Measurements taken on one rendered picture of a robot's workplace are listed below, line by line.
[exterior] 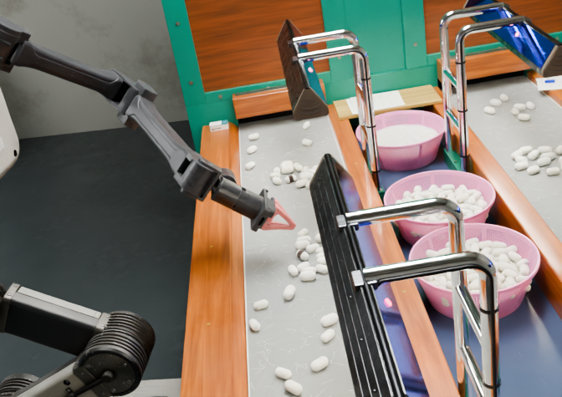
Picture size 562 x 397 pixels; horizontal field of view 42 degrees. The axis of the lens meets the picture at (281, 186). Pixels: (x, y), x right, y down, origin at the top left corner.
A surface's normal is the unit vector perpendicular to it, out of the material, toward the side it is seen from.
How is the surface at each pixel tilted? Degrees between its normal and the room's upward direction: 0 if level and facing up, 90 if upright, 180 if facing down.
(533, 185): 0
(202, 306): 0
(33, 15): 90
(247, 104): 90
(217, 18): 90
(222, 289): 0
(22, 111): 90
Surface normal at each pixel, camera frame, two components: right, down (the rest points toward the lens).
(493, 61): 0.07, 0.44
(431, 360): -0.15, -0.88
